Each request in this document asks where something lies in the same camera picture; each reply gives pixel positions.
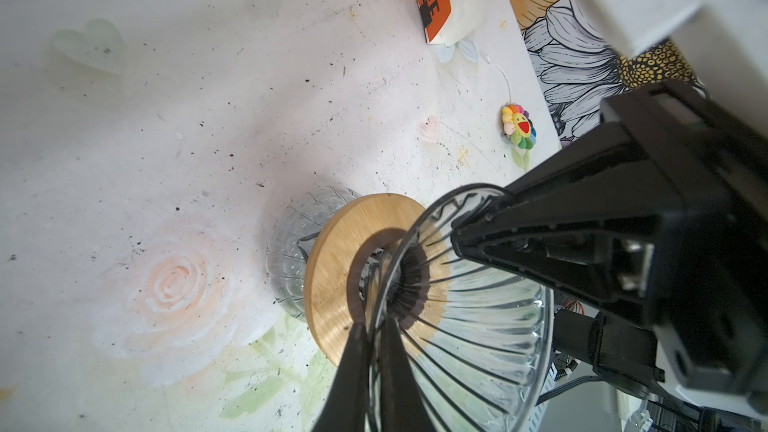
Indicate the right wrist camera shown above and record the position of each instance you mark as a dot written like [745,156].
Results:
[724,41]

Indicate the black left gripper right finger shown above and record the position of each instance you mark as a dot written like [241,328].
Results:
[401,406]

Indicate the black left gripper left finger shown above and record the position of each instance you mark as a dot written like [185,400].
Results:
[346,407]

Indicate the colourful small toy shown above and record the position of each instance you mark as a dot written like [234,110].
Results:
[518,127]

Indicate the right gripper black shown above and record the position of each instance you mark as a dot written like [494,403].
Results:
[709,273]

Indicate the grey ribbed glass pitcher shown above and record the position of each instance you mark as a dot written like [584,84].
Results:
[292,239]

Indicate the grey ribbed glass dripper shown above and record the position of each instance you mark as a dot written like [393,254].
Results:
[478,338]

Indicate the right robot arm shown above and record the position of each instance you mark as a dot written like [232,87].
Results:
[657,218]

